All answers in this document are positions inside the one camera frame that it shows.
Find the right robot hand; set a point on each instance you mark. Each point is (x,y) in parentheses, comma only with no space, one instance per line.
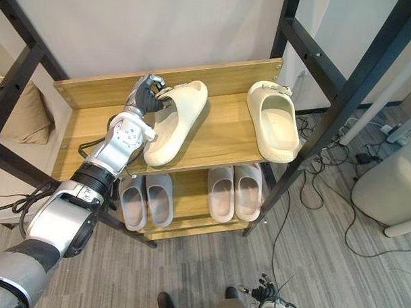
(265,289)

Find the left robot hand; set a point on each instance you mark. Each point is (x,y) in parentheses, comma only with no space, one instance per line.
(147,95)

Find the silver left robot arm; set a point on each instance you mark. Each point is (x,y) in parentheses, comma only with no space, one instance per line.
(90,177)

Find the wooden shoe rack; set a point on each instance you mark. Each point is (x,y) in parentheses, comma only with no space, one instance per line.
(219,134)

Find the silver right robot leg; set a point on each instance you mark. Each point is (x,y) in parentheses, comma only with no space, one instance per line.
(228,305)

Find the beige grey slipper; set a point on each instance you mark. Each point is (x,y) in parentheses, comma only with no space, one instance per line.
(221,195)
(248,192)

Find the dark left robot foot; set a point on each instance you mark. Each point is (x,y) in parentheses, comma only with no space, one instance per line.
(166,304)

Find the beige cushion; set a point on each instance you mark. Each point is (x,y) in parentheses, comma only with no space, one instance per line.
(26,115)

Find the white round appliance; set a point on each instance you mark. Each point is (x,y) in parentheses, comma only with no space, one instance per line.
(386,190)

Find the black power adapter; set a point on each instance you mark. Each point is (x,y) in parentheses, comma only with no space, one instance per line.
(364,158)

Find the white power strip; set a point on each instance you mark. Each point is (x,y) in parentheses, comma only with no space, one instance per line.
(397,132)

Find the white table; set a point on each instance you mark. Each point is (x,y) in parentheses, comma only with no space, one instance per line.
(386,89)

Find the black metal frame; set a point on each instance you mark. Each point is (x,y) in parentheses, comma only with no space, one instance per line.
(332,97)
(25,49)

